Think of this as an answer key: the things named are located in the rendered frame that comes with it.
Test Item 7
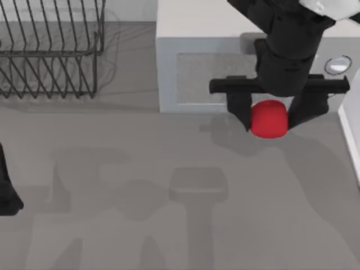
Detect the round microwave knob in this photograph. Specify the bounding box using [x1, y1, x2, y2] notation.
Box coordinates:
[323, 55, 353, 75]

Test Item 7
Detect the red apple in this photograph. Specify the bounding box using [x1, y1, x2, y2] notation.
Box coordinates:
[249, 99, 289, 140]

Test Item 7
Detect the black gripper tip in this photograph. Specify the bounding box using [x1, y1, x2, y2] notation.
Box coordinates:
[0, 142, 25, 217]

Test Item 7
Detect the dark wire dish rack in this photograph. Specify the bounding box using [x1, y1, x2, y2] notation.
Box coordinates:
[0, 0, 106, 100]

